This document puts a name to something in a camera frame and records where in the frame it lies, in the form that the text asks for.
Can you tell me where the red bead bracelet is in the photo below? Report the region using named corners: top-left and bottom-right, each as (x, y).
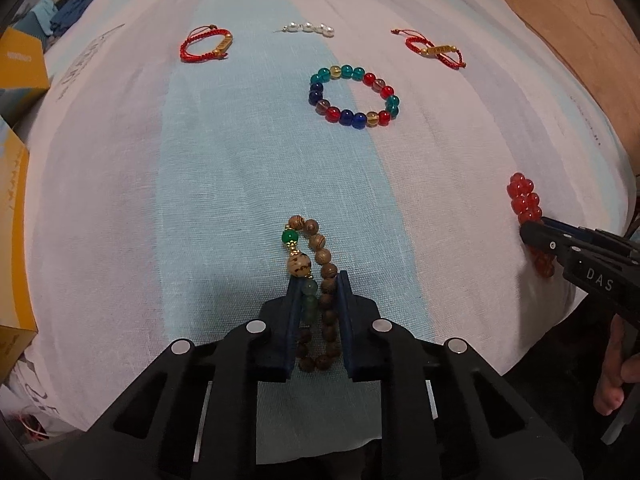
top-left (506, 172), bottom-right (557, 279)

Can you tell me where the yellow cardboard box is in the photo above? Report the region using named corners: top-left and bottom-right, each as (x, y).
top-left (0, 124), bottom-right (39, 387)
top-left (0, 27), bottom-right (51, 127)

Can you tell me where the wooden bead bracelet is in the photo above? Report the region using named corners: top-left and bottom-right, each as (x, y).
top-left (280, 215), bottom-right (346, 374)

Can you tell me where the multicolour glass bead bracelet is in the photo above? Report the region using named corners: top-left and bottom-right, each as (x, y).
top-left (308, 64), bottom-right (401, 130)

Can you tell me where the person's right hand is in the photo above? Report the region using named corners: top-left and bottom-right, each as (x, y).
top-left (593, 317), bottom-right (640, 414)

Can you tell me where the red cord bracelet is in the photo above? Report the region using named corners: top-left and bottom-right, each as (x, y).
top-left (391, 28), bottom-right (467, 69)
top-left (179, 25), bottom-right (235, 63)

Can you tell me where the white plastic bag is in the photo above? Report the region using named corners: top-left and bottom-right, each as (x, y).
top-left (0, 347), bottom-right (78, 443)

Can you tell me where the striped bed sheet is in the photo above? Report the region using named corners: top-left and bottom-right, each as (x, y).
top-left (9, 0), bottom-right (632, 443)

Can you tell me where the dark blue cloth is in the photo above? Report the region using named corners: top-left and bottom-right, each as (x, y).
top-left (49, 0), bottom-right (101, 37)

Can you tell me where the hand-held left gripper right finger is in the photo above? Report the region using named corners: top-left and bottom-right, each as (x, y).
top-left (335, 269), bottom-right (585, 480)

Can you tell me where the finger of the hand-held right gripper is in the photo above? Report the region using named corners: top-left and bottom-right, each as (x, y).
top-left (542, 217), bottom-right (635, 252)
top-left (519, 222), bottom-right (569, 262)

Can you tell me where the white pearl bracelet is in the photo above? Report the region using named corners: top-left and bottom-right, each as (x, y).
top-left (273, 21), bottom-right (336, 39)

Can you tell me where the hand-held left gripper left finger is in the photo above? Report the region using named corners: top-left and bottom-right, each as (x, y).
top-left (75, 280), bottom-right (302, 480)

